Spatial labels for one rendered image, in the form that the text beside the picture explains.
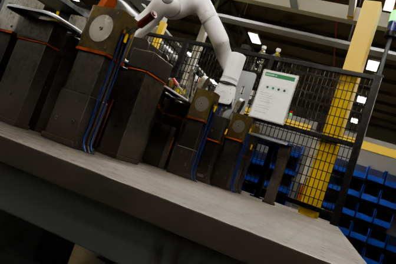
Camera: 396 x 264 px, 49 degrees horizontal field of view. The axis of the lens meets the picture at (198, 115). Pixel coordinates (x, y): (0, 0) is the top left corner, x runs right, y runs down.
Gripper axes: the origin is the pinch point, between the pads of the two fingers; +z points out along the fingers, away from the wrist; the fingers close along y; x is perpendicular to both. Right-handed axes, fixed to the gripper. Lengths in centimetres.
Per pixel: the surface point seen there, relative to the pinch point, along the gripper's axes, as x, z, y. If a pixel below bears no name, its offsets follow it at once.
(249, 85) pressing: 26.5, -23.6, -0.1
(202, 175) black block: -22.0, 30.2, 13.1
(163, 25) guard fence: 153, -93, -162
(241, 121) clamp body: -8.6, 1.6, 16.5
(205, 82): -41.8, -5.1, 10.5
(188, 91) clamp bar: -1.9, -6.8, -18.9
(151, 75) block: -85, 6, 16
